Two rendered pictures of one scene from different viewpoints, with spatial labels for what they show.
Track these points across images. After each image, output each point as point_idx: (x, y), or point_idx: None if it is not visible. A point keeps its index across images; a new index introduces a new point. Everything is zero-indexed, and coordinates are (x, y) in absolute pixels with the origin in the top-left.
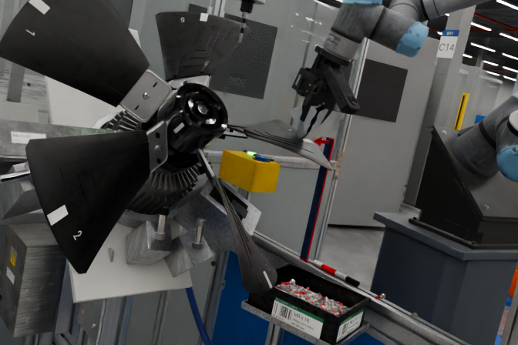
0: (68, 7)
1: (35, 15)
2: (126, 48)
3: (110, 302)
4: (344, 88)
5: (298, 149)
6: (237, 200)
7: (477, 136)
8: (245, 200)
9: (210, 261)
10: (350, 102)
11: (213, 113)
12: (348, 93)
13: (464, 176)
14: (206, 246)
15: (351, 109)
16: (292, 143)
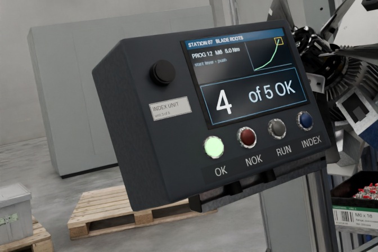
0: (275, 7)
1: (269, 17)
2: (287, 18)
3: (336, 183)
4: None
5: (369, 54)
6: (361, 107)
7: None
8: (370, 107)
9: None
10: None
11: (302, 44)
12: None
13: None
14: (341, 143)
15: (365, 6)
16: (375, 50)
